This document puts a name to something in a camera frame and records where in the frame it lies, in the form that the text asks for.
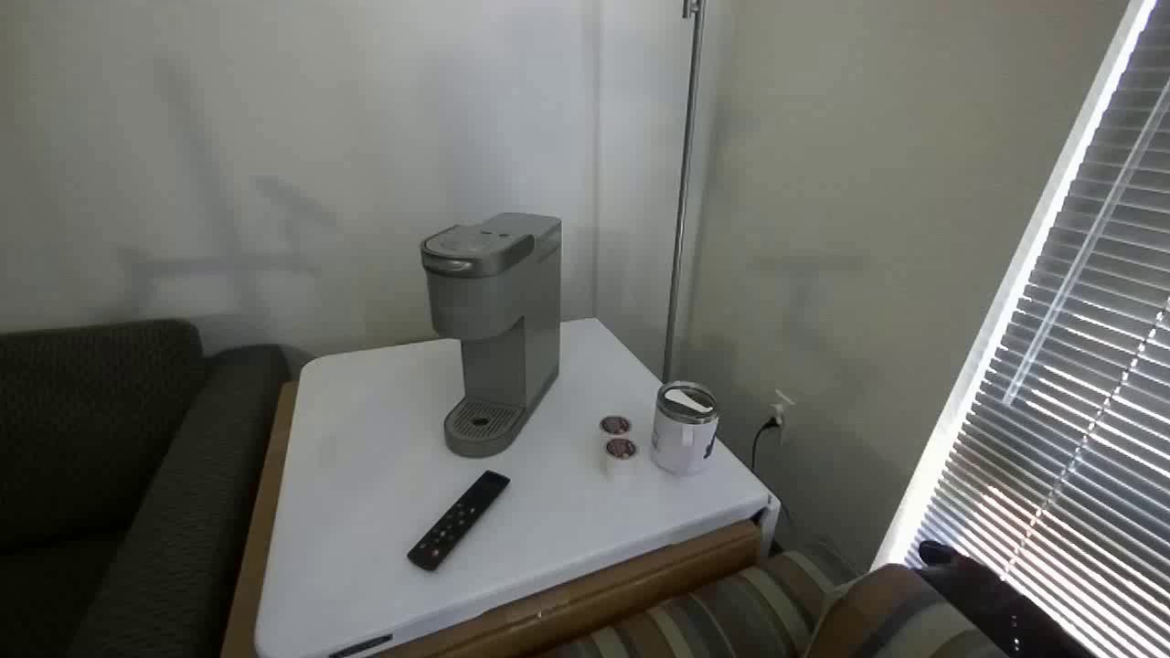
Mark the brown table base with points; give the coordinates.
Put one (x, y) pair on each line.
(585, 598)

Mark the striped fabric sofa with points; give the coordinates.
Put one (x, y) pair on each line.
(733, 615)

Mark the grey single-serve coffee machine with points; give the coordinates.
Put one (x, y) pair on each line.
(499, 305)

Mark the dark grey sofa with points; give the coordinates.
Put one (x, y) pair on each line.
(111, 487)

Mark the black remote control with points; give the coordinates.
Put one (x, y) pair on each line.
(457, 521)

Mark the white window blinds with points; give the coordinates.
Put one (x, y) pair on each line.
(1074, 424)

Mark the coffee pod red lid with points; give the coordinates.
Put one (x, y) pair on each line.
(614, 424)
(618, 450)

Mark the white printed mug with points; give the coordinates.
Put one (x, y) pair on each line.
(683, 433)

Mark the white wall outlet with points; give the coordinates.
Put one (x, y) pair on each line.
(781, 403)

